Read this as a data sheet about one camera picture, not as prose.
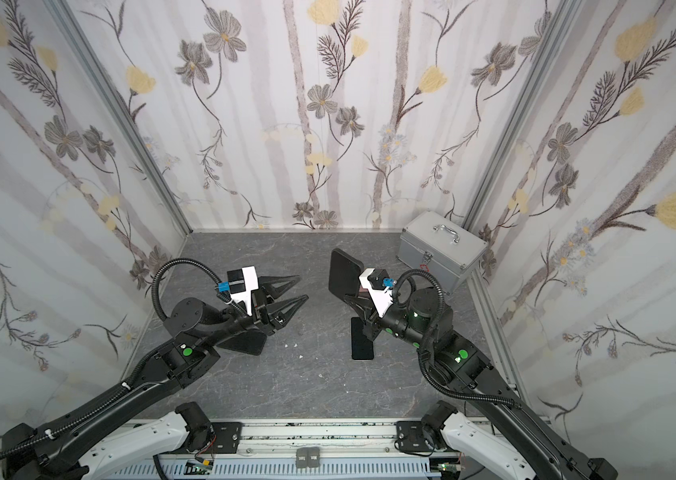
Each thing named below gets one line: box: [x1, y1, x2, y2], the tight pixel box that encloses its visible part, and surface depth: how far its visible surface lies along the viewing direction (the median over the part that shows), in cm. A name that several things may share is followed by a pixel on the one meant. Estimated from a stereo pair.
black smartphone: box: [351, 317, 374, 360], surface depth 90 cm
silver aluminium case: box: [396, 210, 489, 294], surface depth 100 cm
